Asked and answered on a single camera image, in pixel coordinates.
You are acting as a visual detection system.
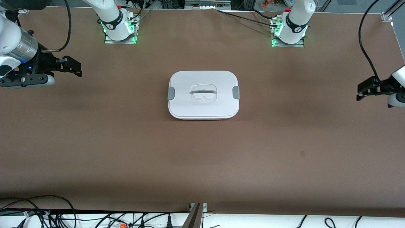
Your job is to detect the white box lid grey clips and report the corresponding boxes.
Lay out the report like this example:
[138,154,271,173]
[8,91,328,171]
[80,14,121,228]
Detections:
[168,70,240,120]

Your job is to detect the translucent pink plastic box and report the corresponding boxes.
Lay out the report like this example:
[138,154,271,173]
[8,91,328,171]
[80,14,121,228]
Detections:
[176,117,229,121]

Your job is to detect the grey metal device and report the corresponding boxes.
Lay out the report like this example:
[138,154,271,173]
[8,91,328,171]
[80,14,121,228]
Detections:
[185,0,232,10]

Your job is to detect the aluminium profile beam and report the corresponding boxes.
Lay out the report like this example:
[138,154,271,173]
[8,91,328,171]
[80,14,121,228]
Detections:
[182,203,208,228]

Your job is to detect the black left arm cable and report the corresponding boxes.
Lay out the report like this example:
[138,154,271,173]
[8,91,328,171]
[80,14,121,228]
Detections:
[358,0,384,80]

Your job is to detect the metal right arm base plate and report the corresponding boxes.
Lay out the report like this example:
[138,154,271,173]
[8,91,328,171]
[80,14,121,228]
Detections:
[104,14,140,44]

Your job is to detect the aluminium corner bracket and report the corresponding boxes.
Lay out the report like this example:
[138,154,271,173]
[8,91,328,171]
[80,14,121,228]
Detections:
[381,0,405,22]

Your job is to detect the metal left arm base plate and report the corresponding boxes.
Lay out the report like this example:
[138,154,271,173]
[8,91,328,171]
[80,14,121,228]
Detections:
[271,16,305,48]

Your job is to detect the black looping cable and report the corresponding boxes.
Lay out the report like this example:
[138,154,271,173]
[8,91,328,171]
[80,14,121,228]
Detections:
[0,195,77,228]

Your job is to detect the black frame rail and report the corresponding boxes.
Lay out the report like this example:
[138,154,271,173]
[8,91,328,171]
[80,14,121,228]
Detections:
[0,208,190,216]

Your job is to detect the black cable on table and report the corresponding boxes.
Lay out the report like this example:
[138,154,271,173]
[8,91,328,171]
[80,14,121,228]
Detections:
[217,9,276,28]

